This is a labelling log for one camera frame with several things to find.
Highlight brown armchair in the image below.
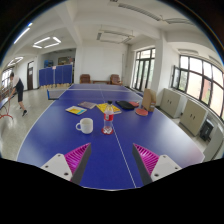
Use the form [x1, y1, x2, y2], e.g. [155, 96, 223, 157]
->
[110, 73, 123, 86]
[79, 73, 92, 85]

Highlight black paddle case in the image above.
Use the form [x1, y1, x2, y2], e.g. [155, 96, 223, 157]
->
[115, 100, 136, 111]

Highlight red-legged table tennis table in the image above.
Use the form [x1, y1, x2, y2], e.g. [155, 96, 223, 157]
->
[0, 96, 14, 121]

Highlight white mug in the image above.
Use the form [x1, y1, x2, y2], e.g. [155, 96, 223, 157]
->
[75, 117, 94, 135]

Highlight black-framed glass door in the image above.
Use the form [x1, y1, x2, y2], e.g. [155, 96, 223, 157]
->
[132, 48, 157, 92]

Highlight black-framed large window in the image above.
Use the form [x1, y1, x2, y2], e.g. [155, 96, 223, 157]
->
[171, 54, 224, 121]

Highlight dark brown door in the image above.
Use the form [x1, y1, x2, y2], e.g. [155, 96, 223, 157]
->
[26, 60, 35, 91]

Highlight brown cardboard box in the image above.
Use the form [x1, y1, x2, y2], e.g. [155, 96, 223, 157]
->
[142, 88, 158, 113]

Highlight blue folding partition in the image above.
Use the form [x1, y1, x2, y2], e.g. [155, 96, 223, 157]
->
[38, 64, 74, 87]

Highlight ceiling air conditioner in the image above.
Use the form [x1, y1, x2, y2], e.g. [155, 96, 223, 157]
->
[95, 29, 135, 45]

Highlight black bin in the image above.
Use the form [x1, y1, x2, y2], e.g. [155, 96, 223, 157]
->
[199, 118, 215, 143]

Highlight ceiling lights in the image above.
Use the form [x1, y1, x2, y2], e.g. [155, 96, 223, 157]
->
[6, 22, 63, 68]

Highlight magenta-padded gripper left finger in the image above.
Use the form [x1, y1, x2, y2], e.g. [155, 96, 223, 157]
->
[40, 142, 93, 186]

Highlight grey patterned notebook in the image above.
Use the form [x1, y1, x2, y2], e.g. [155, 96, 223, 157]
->
[77, 101, 98, 110]

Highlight small bright window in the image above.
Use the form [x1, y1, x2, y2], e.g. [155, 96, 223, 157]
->
[0, 68, 13, 89]

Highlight grey blue-framed barrier panel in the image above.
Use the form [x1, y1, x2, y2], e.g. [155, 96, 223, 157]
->
[46, 88, 68, 101]

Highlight clear red-labelled drink bottle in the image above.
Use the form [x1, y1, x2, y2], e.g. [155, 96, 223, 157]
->
[102, 100, 115, 135]

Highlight blue and yellow book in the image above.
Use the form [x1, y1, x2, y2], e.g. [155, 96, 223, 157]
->
[65, 105, 88, 116]

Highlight beige cabinet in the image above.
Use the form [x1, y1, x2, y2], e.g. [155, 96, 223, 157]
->
[159, 87, 183, 119]
[179, 98, 209, 137]

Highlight person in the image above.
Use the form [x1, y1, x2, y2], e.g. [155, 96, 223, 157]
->
[8, 71, 29, 118]

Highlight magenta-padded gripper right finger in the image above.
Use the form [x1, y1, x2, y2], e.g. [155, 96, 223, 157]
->
[132, 142, 184, 186]

